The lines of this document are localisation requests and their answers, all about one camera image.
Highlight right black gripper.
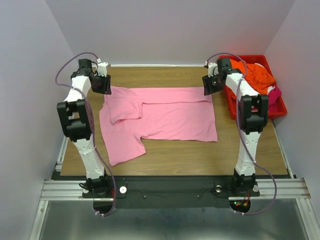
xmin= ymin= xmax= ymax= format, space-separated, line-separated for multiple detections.
xmin=201 ymin=72 xmax=223 ymax=96

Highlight light pink t shirt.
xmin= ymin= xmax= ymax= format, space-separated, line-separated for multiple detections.
xmin=99 ymin=86 xmax=218 ymax=166

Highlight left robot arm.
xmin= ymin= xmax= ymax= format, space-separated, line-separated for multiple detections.
xmin=56 ymin=58 xmax=112 ymax=198

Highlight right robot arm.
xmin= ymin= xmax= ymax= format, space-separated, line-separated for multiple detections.
xmin=202 ymin=57 xmax=269 ymax=195

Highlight orange t shirt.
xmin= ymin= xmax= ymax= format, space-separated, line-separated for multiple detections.
xmin=245 ymin=63 xmax=276 ymax=95

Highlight magenta t shirt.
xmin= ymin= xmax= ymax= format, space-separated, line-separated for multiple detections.
xmin=268 ymin=85 xmax=282 ymax=113

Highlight red plastic bin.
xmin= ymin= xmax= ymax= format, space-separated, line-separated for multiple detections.
xmin=219 ymin=55 xmax=287 ymax=120

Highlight silver round knob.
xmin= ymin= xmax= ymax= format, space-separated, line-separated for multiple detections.
xmin=215 ymin=185 xmax=222 ymax=194

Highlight white round knob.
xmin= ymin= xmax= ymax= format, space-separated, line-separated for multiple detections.
xmin=119 ymin=186 xmax=127 ymax=194

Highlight small circuit board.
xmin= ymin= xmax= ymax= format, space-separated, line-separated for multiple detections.
xmin=233 ymin=200 xmax=250 ymax=208

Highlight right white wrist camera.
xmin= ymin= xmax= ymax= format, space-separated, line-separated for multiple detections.
xmin=204 ymin=61 xmax=218 ymax=77

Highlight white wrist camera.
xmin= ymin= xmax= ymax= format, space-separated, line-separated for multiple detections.
xmin=204 ymin=61 xmax=218 ymax=77
xmin=96 ymin=58 xmax=111 ymax=77

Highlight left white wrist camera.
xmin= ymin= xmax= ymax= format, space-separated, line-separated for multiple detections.
xmin=96 ymin=58 xmax=111 ymax=77

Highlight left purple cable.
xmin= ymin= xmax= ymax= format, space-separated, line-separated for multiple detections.
xmin=54 ymin=51 xmax=117 ymax=218

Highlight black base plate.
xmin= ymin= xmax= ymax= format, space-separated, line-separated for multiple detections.
xmin=82 ymin=175 xmax=260 ymax=209

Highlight aluminium frame rail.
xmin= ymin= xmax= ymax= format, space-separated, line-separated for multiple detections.
xmin=40 ymin=178 xmax=311 ymax=201

